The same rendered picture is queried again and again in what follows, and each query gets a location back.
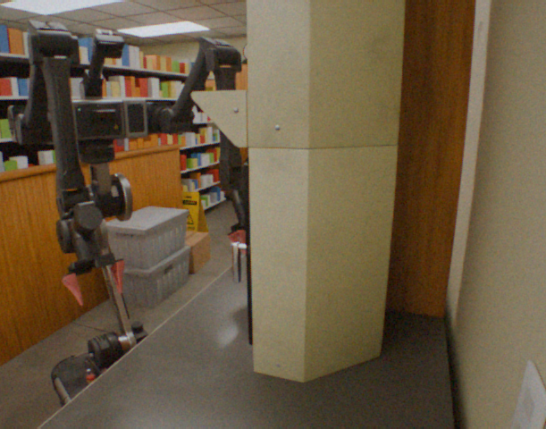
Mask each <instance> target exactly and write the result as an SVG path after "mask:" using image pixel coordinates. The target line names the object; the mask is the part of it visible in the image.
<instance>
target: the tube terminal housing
mask: <svg viewBox="0 0 546 429"><path fill-rule="evenodd" d="M405 4H406V0H247V34H248V143H249V146H250V148H249V149H248V155H249V201H250V242H251V281H252V317H253V352H254V372H258V373H261V374H269V375H273V376H277V377H281V378H285V379H290V380H293V381H298V382H302V383H304V382H307V381H310V380H313V379H315V378H318V377H321V376H324V375H327V374H331V373H334V372H337V371H340V370H341V369H344V368H347V367H350V366H354V365H357V364H360V363H362V362H365V361H367V360H370V359H373V358H377V357H379V356H380V354H381V348H382V333H383V324H384V314H385V305H386V295H387V285H388V275H389V265H390V254H391V234H392V223H393V211H394V198H395V187H396V173H397V161H398V146H399V144H398V143H399V117H400V101H401V84H402V66H403V47H404V27H405Z"/></svg>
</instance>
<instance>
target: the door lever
mask: <svg viewBox="0 0 546 429"><path fill-rule="evenodd" d="M231 248H232V269H233V282H235V283H240V282H241V280H242V278H241V250H246V244H240V243H239V242H233V243H231Z"/></svg>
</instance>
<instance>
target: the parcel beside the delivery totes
mask: <svg viewBox="0 0 546 429"><path fill-rule="evenodd" d="M185 246H189V247H191V248H190V252H189V272H188V273H193V274H195V273H196V272H197V271H198V270H199V269H200V268H201V267H202V266H203V265H204V264H205V263H206V262H207V261H208V260H209V259H210V258H211V255H210V238H209V232H196V231H186V242H185Z"/></svg>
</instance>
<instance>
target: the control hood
mask: <svg viewBox="0 0 546 429"><path fill-rule="evenodd" d="M191 96H192V99H193V100H194V101H195V102H196V103H197V104H198V106H199V107H200V108H201V109H202V110H203V111H204V112H205V113H206V114H207V116H208V117H209V118H210V119H211V120H212V121H213V122H214V123H215V124H216V125H217V127H218V128H219V129H220V130H221V131H222V132H223V133H224V134H225V135H226V137H227V138H228V139H229V140H230V141H231V142H232V143H233V144H234V145H235V146H237V147H249V143H248V91H247V90H221V91H196V92H192V93H191Z"/></svg>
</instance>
